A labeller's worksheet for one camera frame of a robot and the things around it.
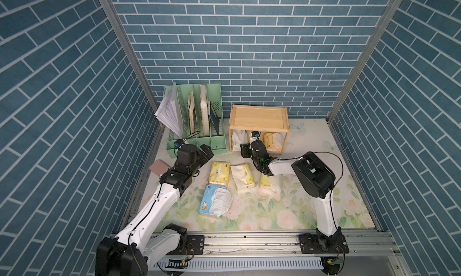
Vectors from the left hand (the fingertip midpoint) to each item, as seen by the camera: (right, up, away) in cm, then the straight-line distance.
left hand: (210, 151), depth 81 cm
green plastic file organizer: (-7, +19, +16) cm, 26 cm away
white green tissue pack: (+13, +6, +20) cm, 25 cm away
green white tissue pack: (+31, -16, +8) cm, 36 cm away
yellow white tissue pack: (+15, -13, +10) cm, 22 cm away
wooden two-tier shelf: (+27, +16, +13) cm, 34 cm away
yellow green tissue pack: (+3, -12, +10) cm, 16 cm away
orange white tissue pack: (+32, +3, +19) cm, 37 cm away
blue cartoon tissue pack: (+3, -22, 0) cm, 22 cm away
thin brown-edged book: (-14, +23, +18) cm, 32 cm away
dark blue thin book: (-1, +16, +24) cm, 28 cm away
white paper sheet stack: (-21, +20, +8) cm, 30 cm away
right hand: (+17, +2, +19) cm, 26 cm away
